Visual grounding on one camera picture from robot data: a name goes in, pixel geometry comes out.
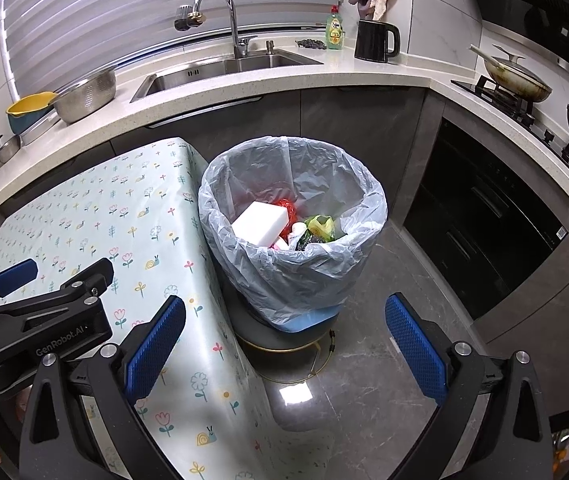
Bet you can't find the small steel bowl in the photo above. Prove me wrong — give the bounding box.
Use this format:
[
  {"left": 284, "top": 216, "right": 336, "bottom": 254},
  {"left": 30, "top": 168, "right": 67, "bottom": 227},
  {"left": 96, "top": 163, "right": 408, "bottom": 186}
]
[{"left": 0, "top": 135, "right": 21, "bottom": 165}]

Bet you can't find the red plastic bag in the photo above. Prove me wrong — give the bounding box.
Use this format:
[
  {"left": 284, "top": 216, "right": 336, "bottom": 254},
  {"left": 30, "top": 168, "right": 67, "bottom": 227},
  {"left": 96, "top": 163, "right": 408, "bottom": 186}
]
[{"left": 270, "top": 197, "right": 299, "bottom": 223}]

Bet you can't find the green dish soap bottle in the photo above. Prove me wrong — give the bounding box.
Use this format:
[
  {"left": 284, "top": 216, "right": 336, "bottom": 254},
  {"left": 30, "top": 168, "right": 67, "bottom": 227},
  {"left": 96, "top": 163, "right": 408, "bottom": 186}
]
[{"left": 327, "top": 5, "right": 346, "bottom": 51}]

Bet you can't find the frying pan with lid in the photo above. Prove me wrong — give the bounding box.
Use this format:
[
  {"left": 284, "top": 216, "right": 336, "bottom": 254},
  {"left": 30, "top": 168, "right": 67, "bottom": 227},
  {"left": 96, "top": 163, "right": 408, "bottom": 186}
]
[{"left": 469, "top": 44, "right": 553, "bottom": 103}]

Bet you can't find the yellow colander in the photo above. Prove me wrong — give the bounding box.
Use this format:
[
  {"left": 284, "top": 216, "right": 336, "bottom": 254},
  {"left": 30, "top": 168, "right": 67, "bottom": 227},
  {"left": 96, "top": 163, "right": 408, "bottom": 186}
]
[{"left": 5, "top": 91, "right": 59, "bottom": 116}]

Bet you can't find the black built-in oven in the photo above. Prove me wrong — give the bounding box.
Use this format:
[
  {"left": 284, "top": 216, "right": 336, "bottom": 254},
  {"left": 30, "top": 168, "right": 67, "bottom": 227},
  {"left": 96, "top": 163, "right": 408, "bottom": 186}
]
[{"left": 405, "top": 117, "right": 565, "bottom": 321}]

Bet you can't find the chrome faucet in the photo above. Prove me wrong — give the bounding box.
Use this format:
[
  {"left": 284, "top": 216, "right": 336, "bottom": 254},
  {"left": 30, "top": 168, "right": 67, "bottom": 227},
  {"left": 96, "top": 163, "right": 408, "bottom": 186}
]
[{"left": 173, "top": 0, "right": 258, "bottom": 60}]

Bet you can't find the grey window blind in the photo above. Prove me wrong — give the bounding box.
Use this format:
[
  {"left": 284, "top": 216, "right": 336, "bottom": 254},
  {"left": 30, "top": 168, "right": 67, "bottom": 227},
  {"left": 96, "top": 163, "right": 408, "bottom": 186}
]
[{"left": 0, "top": 0, "right": 340, "bottom": 103}]

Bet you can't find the black mug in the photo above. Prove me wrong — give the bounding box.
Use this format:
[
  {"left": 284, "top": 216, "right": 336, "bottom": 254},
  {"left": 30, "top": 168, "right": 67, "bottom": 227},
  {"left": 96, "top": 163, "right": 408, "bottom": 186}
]
[{"left": 353, "top": 19, "right": 401, "bottom": 63}]

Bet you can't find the yellow green wipes packet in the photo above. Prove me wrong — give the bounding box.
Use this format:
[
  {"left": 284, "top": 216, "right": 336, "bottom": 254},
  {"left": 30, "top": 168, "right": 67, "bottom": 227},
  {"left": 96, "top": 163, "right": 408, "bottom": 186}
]
[{"left": 305, "top": 215, "right": 338, "bottom": 241}]

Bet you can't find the perforated steel colander bowl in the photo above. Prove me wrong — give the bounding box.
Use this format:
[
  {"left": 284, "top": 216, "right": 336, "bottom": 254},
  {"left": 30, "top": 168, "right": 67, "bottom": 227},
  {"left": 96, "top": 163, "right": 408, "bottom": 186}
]
[{"left": 48, "top": 67, "right": 118, "bottom": 125}]

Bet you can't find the blue basin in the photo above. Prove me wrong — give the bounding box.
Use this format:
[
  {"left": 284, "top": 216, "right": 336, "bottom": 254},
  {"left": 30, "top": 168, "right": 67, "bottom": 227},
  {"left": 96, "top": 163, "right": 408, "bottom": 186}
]
[{"left": 7, "top": 107, "right": 62, "bottom": 136}]

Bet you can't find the gas stove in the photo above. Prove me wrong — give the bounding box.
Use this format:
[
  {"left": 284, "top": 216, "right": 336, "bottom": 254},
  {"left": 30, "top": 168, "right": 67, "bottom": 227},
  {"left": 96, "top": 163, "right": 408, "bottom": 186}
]
[{"left": 452, "top": 76, "right": 569, "bottom": 196}]

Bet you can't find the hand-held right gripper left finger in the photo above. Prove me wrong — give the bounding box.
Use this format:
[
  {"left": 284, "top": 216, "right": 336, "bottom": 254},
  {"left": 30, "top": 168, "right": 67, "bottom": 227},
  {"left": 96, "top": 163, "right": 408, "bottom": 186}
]
[{"left": 17, "top": 294, "right": 188, "bottom": 480}]

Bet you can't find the black round stool gold frame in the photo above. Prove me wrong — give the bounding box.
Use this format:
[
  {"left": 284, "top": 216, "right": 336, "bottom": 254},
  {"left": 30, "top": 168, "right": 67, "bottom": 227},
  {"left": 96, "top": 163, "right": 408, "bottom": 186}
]
[{"left": 222, "top": 280, "right": 345, "bottom": 386}]

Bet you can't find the floral tablecloth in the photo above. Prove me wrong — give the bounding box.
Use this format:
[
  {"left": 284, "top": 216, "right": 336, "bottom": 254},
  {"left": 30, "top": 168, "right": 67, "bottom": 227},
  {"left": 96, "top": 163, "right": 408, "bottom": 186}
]
[{"left": 0, "top": 137, "right": 335, "bottom": 480}]

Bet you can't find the white sponge block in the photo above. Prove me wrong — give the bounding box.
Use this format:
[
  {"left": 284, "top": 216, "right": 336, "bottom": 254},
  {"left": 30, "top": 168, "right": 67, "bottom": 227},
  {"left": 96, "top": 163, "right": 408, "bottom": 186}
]
[{"left": 231, "top": 201, "right": 290, "bottom": 248}]

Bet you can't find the steel sink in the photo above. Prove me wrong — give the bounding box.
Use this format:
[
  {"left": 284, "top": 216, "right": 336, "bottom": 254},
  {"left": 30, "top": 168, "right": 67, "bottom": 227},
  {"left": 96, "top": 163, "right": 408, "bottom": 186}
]
[{"left": 130, "top": 49, "right": 325, "bottom": 103}]

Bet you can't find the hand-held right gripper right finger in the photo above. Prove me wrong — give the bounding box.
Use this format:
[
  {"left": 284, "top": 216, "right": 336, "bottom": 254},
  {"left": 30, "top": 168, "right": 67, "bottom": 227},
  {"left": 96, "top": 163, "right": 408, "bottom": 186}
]
[{"left": 385, "top": 291, "right": 553, "bottom": 480}]

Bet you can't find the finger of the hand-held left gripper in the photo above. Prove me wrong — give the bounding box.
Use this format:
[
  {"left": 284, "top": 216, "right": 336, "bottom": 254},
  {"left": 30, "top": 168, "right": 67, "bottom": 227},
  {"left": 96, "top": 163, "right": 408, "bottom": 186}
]
[
  {"left": 0, "top": 258, "right": 39, "bottom": 311},
  {"left": 27, "top": 258, "right": 115, "bottom": 318}
]

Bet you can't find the trash bin with plastic liner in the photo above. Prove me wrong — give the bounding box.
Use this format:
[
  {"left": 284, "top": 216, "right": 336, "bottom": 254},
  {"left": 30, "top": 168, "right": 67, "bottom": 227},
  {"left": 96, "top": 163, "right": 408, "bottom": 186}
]
[{"left": 198, "top": 135, "right": 389, "bottom": 333}]

